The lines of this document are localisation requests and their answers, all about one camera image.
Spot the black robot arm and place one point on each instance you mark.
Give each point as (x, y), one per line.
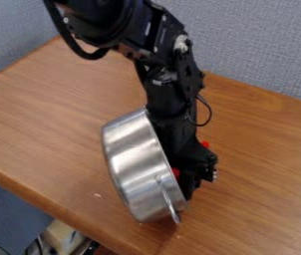
(141, 31)

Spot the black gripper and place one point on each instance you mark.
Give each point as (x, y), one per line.
(190, 158)

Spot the beige box under table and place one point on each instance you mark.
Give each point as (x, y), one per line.
(64, 239)

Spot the red rectangular block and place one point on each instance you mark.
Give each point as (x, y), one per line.
(175, 170)

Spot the stainless steel pot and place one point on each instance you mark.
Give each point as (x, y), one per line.
(139, 169)

